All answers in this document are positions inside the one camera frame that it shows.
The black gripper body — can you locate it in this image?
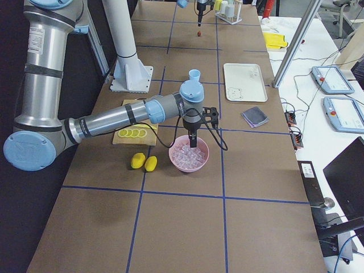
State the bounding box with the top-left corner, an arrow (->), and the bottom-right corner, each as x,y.
183,108 -> 202,139
197,2 -> 206,17

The yellow upturned cup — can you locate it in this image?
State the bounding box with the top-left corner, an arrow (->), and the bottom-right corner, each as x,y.
214,0 -> 222,12

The pink bowl of ice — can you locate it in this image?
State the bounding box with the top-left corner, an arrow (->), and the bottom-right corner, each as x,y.
169,135 -> 209,172

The light blue cup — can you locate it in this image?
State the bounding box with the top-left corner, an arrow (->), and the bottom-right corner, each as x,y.
188,69 -> 201,82

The wooden cutting board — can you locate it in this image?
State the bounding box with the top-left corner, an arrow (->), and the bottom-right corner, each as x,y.
112,99 -> 159,146

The yellow lemon near bowl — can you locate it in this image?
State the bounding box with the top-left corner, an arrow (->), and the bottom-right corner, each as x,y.
144,156 -> 158,172

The yellow lemon near edge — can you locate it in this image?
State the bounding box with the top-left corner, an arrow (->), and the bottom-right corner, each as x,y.
130,152 -> 146,169

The cream bear tray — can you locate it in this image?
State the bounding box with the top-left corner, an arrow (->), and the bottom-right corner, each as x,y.
224,63 -> 268,102

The grey folded cloth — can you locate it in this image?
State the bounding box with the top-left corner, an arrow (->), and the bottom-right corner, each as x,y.
241,106 -> 269,128

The yellow cloth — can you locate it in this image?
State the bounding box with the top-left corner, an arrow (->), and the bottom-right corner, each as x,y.
263,32 -> 288,49

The black power box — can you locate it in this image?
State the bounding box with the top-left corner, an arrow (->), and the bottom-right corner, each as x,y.
297,160 -> 324,207

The far teach pendant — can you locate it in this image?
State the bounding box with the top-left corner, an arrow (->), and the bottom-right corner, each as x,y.
312,65 -> 355,94

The teach pendant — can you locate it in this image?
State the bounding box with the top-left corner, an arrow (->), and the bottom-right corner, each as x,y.
312,65 -> 355,94
323,97 -> 363,134

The near teach pendant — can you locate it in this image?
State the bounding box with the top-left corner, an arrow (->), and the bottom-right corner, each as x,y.
323,97 -> 363,134

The black monitor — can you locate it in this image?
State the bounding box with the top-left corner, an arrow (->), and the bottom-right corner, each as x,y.
322,136 -> 364,225

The white wire cup rack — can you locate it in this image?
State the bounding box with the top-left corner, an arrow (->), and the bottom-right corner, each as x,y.
214,0 -> 243,25

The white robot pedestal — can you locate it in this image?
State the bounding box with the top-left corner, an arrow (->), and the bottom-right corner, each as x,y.
102,0 -> 154,93

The aluminium frame post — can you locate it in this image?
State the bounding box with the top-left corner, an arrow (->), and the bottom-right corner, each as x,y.
272,0 -> 322,88

